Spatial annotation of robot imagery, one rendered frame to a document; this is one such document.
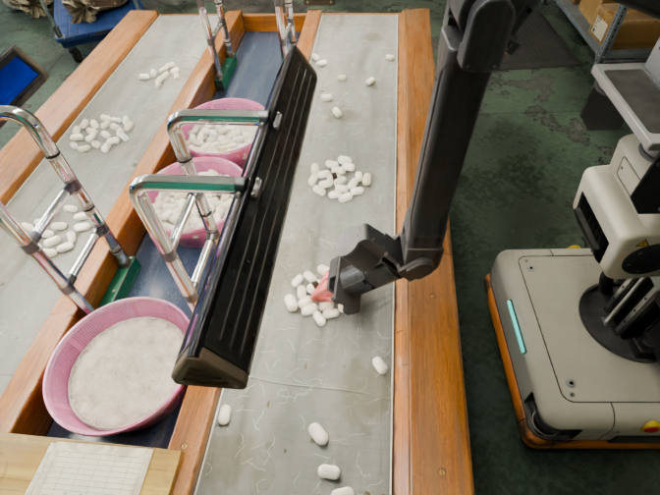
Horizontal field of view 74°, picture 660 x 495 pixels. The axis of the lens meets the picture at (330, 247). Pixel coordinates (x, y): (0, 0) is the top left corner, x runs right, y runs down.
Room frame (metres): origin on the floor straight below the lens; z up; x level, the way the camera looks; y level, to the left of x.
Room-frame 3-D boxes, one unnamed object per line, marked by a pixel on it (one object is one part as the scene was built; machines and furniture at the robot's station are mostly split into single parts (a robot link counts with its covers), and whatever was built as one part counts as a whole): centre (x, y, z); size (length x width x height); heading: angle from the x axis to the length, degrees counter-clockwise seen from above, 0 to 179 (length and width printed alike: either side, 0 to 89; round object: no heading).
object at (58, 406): (0.37, 0.39, 0.72); 0.27 x 0.27 x 0.10
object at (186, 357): (0.50, 0.09, 1.08); 0.62 x 0.08 x 0.07; 171
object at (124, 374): (0.37, 0.39, 0.71); 0.22 x 0.22 x 0.06
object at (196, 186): (0.51, 0.17, 0.90); 0.20 x 0.19 x 0.45; 171
